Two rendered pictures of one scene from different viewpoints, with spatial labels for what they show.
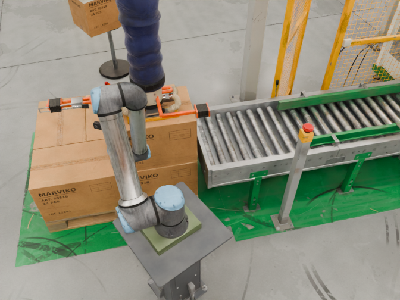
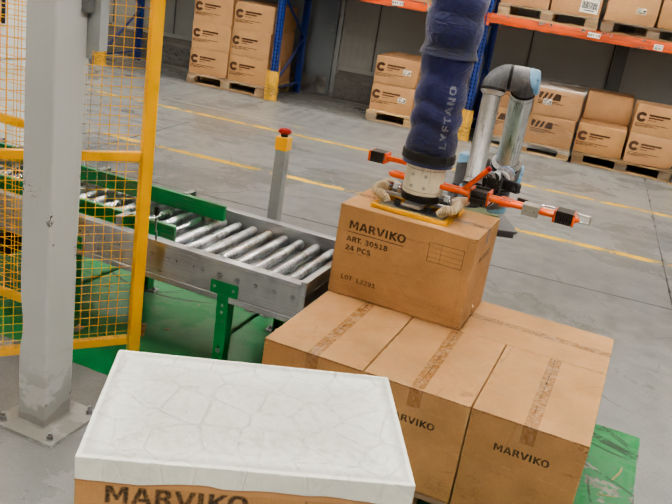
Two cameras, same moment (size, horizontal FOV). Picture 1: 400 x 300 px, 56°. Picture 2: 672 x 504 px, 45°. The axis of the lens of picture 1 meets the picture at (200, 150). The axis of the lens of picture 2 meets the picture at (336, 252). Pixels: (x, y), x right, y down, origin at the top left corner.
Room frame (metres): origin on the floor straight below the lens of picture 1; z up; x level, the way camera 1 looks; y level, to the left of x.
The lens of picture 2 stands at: (5.00, 1.86, 1.88)
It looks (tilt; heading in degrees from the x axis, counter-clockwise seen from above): 19 degrees down; 213
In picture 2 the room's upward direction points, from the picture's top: 9 degrees clockwise
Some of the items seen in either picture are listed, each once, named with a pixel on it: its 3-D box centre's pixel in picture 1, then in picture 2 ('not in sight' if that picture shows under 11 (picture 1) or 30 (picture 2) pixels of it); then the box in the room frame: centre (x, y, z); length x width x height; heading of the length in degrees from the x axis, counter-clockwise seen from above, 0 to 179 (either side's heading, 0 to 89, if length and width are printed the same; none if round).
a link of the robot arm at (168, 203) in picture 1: (168, 205); (472, 168); (1.16, 0.17, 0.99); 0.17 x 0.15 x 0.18; 112
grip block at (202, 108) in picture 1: (202, 110); (379, 155); (1.82, -0.01, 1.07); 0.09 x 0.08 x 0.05; 12
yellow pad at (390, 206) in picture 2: not in sight; (412, 209); (2.10, 0.36, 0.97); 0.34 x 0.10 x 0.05; 102
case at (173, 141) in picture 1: (150, 129); (414, 253); (2.00, 0.35, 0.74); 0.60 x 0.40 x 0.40; 102
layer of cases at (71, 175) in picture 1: (115, 146); (443, 382); (2.22, 0.71, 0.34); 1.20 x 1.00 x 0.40; 103
